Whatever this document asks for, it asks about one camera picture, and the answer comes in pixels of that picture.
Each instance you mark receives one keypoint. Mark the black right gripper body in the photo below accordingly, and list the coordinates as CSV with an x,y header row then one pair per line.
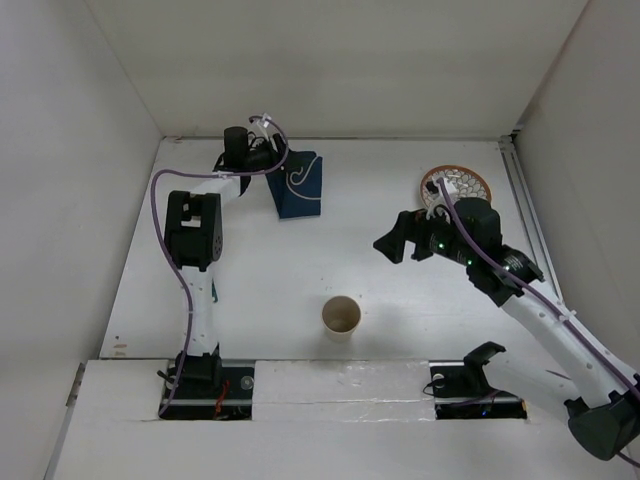
x,y
434,236

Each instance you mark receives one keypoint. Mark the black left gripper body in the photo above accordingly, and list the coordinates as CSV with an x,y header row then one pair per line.
x,y
265,157

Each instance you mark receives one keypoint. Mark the blue cloth placemat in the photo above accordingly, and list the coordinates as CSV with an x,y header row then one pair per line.
x,y
296,188

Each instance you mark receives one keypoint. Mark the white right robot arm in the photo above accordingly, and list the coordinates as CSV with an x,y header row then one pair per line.
x,y
596,394

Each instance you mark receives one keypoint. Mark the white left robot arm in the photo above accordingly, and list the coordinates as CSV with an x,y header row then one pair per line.
x,y
192,237

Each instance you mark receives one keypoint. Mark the floral ceramic plate orange rim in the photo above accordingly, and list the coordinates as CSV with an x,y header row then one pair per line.
x,y
466,181

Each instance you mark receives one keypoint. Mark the beige paper cup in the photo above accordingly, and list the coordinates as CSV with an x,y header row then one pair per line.
x,y
341,316

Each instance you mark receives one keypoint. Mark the white foam front board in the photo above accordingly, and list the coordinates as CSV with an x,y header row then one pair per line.
x,y
310,420

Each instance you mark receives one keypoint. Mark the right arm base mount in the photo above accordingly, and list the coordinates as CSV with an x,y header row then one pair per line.
x,y
461,391

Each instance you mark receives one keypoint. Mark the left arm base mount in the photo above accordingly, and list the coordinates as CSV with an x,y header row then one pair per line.
x,y
209,388

